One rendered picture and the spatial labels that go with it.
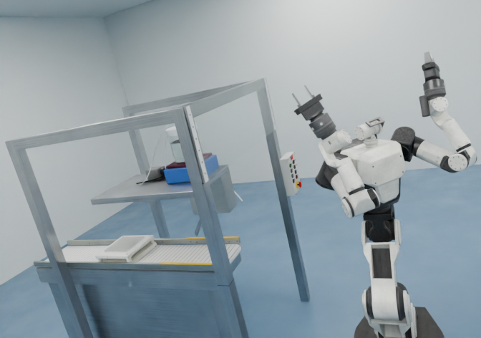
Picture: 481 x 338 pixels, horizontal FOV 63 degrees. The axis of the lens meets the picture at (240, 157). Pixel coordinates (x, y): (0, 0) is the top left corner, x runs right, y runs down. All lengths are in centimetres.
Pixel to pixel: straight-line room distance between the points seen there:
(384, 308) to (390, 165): 63
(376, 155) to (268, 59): 375
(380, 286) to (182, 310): 105
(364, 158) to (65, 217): 454
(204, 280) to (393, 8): 394
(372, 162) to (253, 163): 414
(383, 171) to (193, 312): 123
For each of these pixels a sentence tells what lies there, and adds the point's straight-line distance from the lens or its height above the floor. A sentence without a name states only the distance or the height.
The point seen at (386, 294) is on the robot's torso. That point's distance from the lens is 194.
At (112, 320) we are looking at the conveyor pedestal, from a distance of 271.
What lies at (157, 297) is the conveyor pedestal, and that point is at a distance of 236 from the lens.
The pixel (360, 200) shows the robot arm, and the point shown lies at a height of 115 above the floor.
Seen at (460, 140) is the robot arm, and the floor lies 121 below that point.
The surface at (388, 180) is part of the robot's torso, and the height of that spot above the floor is 109.
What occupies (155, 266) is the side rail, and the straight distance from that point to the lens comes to 217.
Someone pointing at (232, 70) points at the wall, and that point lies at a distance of 567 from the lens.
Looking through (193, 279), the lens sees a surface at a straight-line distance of 208.
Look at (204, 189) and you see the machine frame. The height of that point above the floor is 126.
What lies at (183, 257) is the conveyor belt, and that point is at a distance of 222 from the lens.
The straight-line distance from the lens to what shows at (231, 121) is 202.
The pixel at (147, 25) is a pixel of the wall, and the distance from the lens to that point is 634.
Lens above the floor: 174
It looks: 13 degrees down
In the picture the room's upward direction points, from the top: 13 degrees counter-clockwise
